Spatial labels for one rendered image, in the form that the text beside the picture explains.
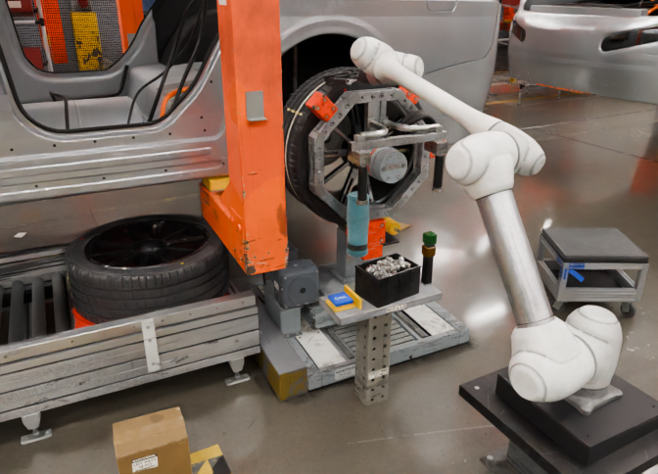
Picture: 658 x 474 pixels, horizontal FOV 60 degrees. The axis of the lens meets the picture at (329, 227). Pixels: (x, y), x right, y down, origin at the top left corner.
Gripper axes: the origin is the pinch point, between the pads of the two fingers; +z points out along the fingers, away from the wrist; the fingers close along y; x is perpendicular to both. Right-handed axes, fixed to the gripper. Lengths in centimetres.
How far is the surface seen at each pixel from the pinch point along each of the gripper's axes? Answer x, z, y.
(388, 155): -28.5, -23.4, -11.9
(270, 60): 25.5, -13.5, -36.0
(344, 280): -87, 15, -30
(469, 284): -143, -6, 29
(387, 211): -59, -9, -9
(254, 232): -24, 0, -66
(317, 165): -23.3, -0.5, -26.7
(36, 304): -29, 93, -120
